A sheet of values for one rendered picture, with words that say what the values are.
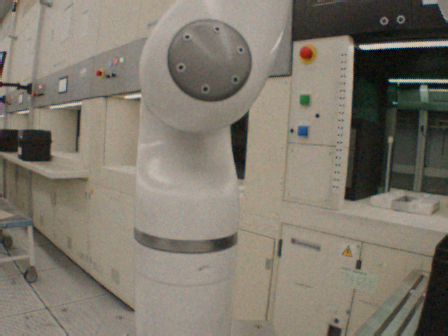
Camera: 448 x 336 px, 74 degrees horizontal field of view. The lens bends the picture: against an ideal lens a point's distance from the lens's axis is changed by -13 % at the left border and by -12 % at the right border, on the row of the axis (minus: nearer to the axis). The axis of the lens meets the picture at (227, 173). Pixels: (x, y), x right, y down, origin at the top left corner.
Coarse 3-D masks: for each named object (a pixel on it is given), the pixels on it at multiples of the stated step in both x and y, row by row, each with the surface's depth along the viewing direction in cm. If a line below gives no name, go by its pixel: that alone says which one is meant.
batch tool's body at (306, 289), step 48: (336, 48) 97; (384, 48) 102; (432, 48) 93; (336, 96) 98; (384, 96) 134; (432, 96) 120; (288, 144) 111; (336, 144) 99; (384, 144) 135; (288, 192) 112; (336, 192) 99; (384, 192) 132; (288, 240) 111; (336, 240) 99; (384, 240) 89; (432, 240) 79; (288, 288) 111; (336, 288) 99; (384, 288) 88
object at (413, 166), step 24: (312, 0) 101; (336, 0) 95; (360, 0) 90; (384, 0) 85; (312, 48) 103; (408, 120) 161; (432, 120) 153; (408, 144) 164; (432, 144) 155; (408, 168) 163; (432, 168) 154; (360, 288) 93
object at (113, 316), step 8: (112, 312) 53; (120, 312) 54; (128, 312) 54; (104, 320) 50; (112, 320) 51; (120, 320) 51; (128, 320) 51; (232, 320) 55; (240, 320) 55; (248, 320) 55; (256, 320) 55; (264, 320) 55; (104, 328) 48; (112, 328) 48; (120, 328) 49; (128, 328) 49; (232, 328) 52; (240, 328) 52; (248, 328) 52; (256, 328) 52; (264, 328) 52; (272, 328) 52
